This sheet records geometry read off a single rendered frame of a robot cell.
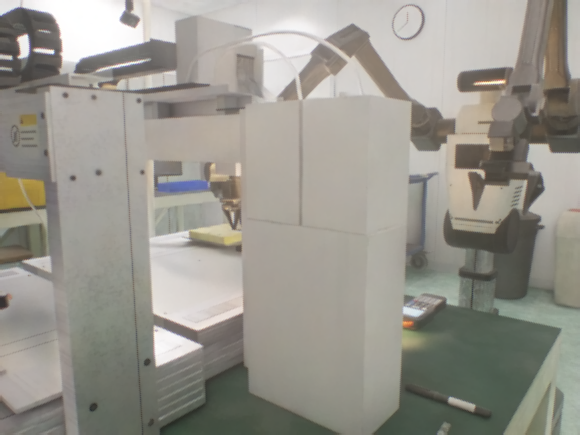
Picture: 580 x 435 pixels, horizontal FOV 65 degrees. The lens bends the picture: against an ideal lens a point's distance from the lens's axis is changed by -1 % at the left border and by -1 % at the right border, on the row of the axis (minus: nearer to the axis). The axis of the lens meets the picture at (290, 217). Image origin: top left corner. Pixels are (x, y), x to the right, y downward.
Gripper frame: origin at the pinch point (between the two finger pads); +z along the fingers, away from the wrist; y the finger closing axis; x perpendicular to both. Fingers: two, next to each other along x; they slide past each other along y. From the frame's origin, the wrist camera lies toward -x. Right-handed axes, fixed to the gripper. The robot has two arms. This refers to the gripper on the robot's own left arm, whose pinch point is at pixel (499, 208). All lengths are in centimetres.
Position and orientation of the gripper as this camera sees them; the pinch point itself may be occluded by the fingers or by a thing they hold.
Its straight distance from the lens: 103.4
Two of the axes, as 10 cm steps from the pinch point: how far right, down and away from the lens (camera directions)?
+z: -3.3, 9.2, -2.4
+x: 5.6, 3.9, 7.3
